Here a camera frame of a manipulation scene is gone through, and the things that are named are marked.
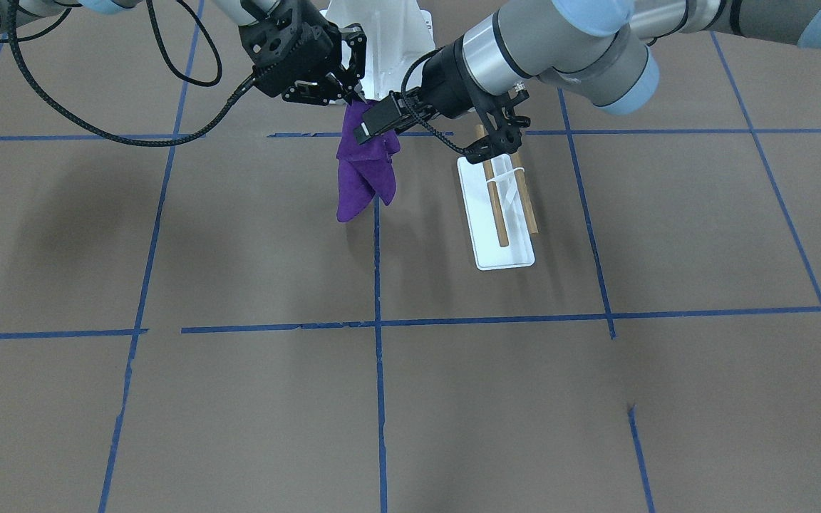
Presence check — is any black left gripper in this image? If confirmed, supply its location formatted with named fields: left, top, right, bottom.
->
left=353, top=43, right=475, bottom=144

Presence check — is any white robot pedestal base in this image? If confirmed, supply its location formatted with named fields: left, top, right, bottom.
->
left=325, top=1, right=435, bottom=101

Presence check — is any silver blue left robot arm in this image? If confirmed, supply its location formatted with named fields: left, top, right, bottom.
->
left=351, top=1, right=821, bottom=143

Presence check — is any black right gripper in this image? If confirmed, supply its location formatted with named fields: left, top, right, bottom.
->
left=239, top=1, right=368, bottom=106

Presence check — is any purple microfibre towel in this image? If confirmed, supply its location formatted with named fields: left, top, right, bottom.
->
left=336, top=100, right=401, bottom=223

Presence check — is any white towel rack with wooden bars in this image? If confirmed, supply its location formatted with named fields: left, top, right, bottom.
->
left=457, top=152, right=539, bottom=271

